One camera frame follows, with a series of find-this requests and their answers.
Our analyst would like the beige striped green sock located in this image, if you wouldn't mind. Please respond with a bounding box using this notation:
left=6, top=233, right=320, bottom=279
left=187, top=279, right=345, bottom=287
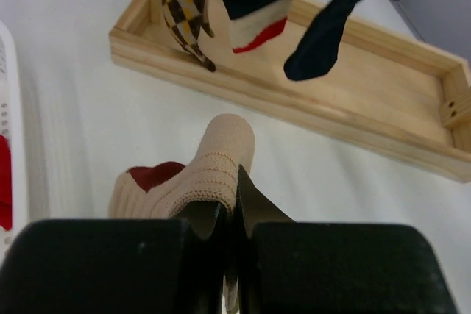
left=108, top=114, right=255, bottom=313

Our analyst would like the brown argyle sock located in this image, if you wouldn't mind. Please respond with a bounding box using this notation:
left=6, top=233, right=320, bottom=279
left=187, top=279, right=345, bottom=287
left=161, top=0, right=216, bottom=72

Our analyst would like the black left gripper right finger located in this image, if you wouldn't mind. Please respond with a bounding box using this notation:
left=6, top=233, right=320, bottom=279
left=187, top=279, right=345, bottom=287
left=235, top=169, right=456, bottom=313

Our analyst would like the wooden rack with tray base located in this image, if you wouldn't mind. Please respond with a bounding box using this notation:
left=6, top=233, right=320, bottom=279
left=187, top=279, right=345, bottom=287
left=109, top=0, right=470, bottom=183

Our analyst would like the navy blue sock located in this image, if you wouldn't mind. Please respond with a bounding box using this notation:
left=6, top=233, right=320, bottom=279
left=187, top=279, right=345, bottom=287
left=283, top=0, right=361, bottom=82

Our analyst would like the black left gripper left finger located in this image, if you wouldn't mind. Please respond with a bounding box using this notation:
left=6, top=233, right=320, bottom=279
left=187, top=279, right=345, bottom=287
left=1, top=203, right=227, bottom=313

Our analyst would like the white perforated plastic basket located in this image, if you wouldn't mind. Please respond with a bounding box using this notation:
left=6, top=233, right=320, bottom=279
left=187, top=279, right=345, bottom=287
left=1, top=24, right=29, bottom=258

